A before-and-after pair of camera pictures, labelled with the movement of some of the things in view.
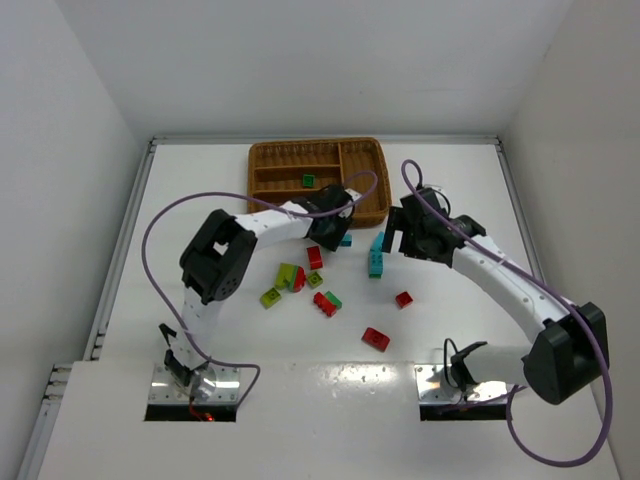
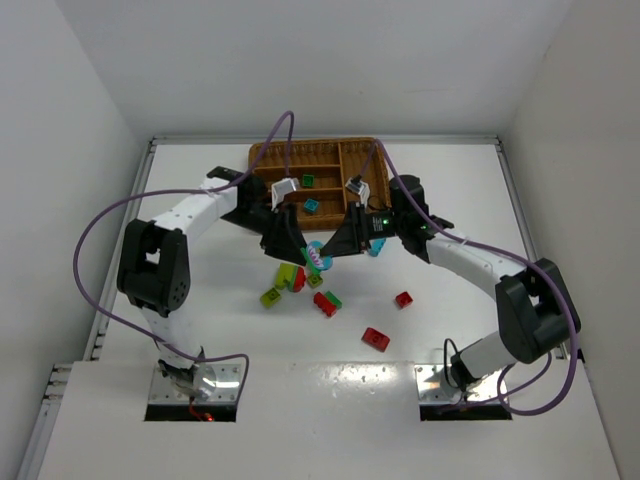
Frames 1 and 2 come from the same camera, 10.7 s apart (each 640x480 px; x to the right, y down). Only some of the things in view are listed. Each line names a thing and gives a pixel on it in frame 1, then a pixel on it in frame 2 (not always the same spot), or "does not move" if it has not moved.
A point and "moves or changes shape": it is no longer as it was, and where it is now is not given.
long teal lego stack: (375, 258) moves or changes shape
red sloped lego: (375, 339) does not move
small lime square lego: (314, 280) does not move
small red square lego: (403, 299) does not move
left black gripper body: (332, 232) → (279, 232)
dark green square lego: (308, 180) does not move
